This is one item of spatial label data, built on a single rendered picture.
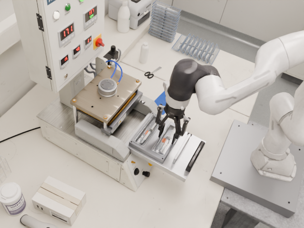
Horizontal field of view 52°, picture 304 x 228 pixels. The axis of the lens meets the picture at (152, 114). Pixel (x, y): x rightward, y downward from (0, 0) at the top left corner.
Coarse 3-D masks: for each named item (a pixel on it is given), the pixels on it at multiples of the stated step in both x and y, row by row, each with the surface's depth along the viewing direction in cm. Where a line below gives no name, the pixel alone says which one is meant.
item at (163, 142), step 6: (168, 126) 136; (174, 126) 137; (168, 132) 134; (174, 132) 135; (162, 138) 132; (168, 138) 132; (156, 144) 129; (162, 144) 130; (168, 144) 130; (156, 150) 128; (162, 150) 128
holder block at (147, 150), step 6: (150, 114) 142; (168, 120) 141; (138, 132) 135; (156, 132) 136; (132, 138) 132; (156, 138) 134; (132, 144) 131; (150, 144) 131; (174, 144) 135; (138, 150) 131; (144, 150) 129; (150, 150) 130; (168, 150) 131; (150, 156) 130; (156, 156) 128; (162, 162) 128
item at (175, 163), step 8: (144, 120) 142; (184, 136) 139; (192, 136) 140; (128, 144) 133; (176, 144) 136; (184, 144) 132; (192, 144) 137; (136, 152) 132; (176, 152) 133; (184, 152) 134; (192, 152) 134; (200, 152) 138; (144, 160) 132; (152, 160) 130; (168, 160) 130; (176, 160) 130; (184, 160) 132; (160, 168) 130; (168, 168) 128; (176, 168) 129; (184, 168) 129; (176, 176) 128; (184, 176) 127
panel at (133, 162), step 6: (132, 156) 136; (126, 162) 133; (132, 162) 136; (138, 162) 141; (144, 162) 145; (132, 168) 138; (138, 168) 142; (144, 168) 146; (150, 168) 151; (132, 174) 138; (138, 174) 143; (138, 180) 143; (138, 186) 144
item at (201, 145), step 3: (201, 141) 134; (201, 144) 133; (198, 147) 132; (201, 147) 132; (198, 150) 131; (195, 153) 130; (198, 153) 130; (192, 156) 129; (195, 156) 129; (192, 159) 128; (195, 159) 128; (189, 162) 127; (192, 162) 127; (189, 165) 126; (192, 165) 126; (186, 168) 127; (189, 168) 126; (189, 171) 128
